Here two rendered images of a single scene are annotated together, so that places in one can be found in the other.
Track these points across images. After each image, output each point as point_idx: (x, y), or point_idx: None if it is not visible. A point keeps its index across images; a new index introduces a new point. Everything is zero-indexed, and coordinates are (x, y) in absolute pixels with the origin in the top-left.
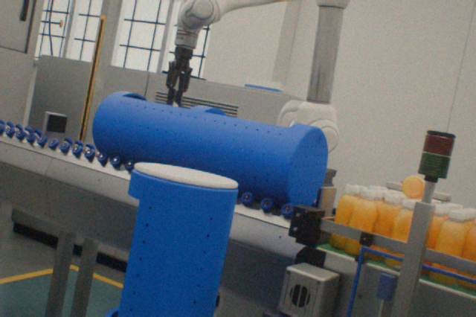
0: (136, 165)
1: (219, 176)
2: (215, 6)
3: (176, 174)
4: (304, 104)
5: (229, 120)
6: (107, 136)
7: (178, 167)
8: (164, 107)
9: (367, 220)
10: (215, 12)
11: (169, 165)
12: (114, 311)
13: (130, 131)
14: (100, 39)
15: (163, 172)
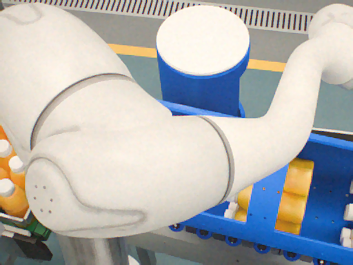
0: (238, 18)
1: (182, 63)
2: (311, 25)
3: (200, 17)
4: (131, 260)
5: (218, 114)
6: None
7: (224, 60)
8: (339, 141)
9: None
10: (308, 34)
11: (234, 61)
12: (241, 115)
13: None
14: None
15: (209, 14)
